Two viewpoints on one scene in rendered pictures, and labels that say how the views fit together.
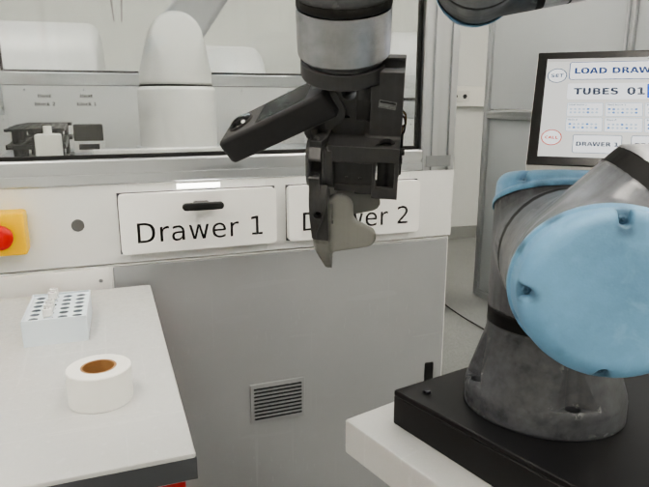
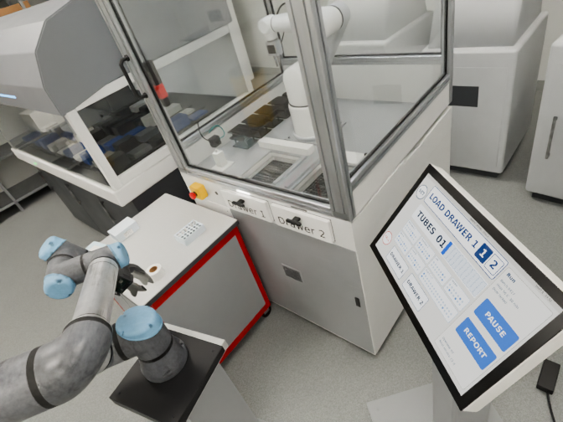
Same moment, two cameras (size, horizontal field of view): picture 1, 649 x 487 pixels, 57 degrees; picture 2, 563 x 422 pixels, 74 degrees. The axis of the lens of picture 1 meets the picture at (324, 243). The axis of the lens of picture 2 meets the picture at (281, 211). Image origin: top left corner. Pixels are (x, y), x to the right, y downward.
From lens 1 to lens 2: 1.53 m
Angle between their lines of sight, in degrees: 66
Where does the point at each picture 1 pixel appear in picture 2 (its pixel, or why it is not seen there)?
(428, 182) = (337, 223)
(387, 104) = not seen: hidden behind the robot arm
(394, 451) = not seen: hidden behind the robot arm
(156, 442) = (142, 298)
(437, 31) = (322, 151)
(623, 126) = (414, 261)
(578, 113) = (407, 232)
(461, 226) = not seen: outside the picture
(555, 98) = (408, 210)
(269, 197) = (264, 206)
